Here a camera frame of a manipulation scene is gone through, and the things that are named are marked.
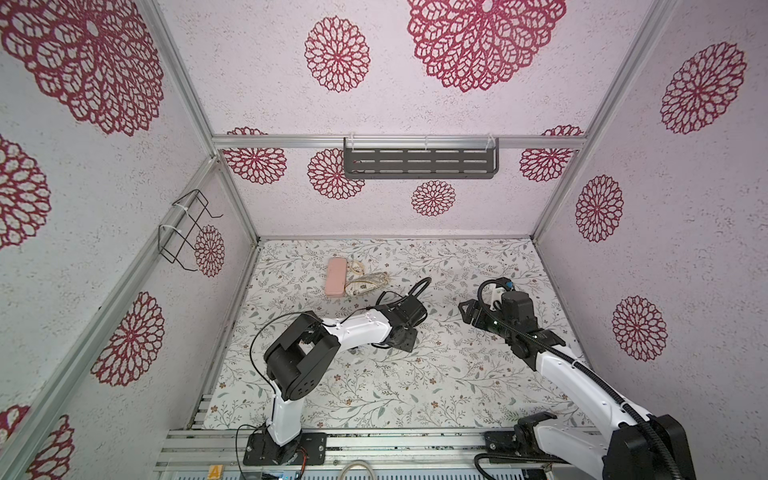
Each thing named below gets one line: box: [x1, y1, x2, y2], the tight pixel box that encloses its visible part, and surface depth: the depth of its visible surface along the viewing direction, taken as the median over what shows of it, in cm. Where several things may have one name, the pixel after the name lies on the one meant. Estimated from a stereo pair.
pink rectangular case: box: [325, 258, 347, 298], surface depth 110 cm
